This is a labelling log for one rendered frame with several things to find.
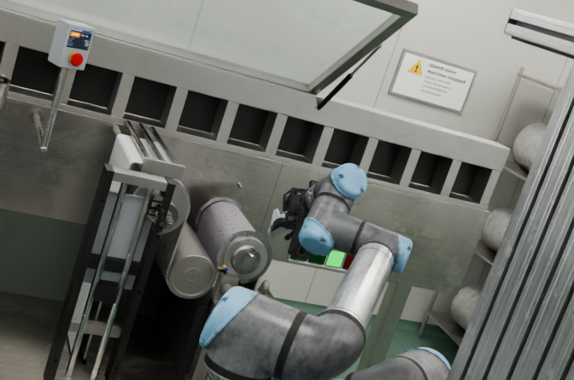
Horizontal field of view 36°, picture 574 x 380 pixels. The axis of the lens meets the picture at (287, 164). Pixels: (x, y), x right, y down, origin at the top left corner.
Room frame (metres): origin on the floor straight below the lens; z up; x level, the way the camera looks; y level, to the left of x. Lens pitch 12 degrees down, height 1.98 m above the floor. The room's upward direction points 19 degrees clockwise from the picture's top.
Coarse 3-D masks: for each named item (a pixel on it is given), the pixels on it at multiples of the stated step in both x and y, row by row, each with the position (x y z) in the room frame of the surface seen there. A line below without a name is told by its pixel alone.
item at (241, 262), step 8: (240, 248) 2.12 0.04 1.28; (248, 248) 2.12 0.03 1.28; (232, 256) 2.11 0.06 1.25; (240, 256) 2.11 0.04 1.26; (248, 256) 2.13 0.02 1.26; (256, 256) 2.13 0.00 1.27; (232, 264) 2.11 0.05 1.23; (240, 264) 2.12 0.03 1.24; (248, 264) 2.13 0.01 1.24; (256, 264) 2.13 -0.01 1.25; (240, 272) 2.12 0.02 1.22; (248, 272) 2.13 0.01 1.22
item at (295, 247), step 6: (300, 216) 1.87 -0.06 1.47; (306, 216) 1.86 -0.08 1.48; (300, 222) 1.86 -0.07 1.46; (300, 228) 1.86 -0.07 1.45; (294, 234) 1.87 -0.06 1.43; (294, 240) 1.86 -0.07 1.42; (294, 246) 1.85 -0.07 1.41; (300, 246) 1.85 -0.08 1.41; (288, 252) 1.87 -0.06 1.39; (294, 252) 1.85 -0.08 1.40; (300, 252) 1.85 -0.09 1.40; (306, 252) 1.86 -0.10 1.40; (300, 258) 1.86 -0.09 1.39; (306, 258) 1.86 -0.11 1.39
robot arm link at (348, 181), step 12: (336, 168) 1.78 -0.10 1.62; (348, 168) 1.76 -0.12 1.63; (360, 168) 1.78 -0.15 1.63; (324, 180) 1.79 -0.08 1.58; (336, 180) 1.75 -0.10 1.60; (348, 180) 1.75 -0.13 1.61; (360, 180) 1.76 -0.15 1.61; (324, 192) 1.82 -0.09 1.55; (336, 192) 1.74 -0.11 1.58; (348, 192) 1.73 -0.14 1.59; (360, 192) 1.75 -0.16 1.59; (348, 204) 1.75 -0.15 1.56
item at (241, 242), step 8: (240, 240) 2.12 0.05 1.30; (248, 240) 2.13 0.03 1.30; (256, 240) 2.14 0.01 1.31; (232, 248) 2.11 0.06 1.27; (264, 248) 2.15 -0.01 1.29; (224, 256) 2.11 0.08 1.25; (264, 256) 2.15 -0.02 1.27; (224, 264) 2.11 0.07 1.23; (264, 264) 2.15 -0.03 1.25; (232, 272) 2.12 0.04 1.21; (256, 272) 2.15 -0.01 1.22
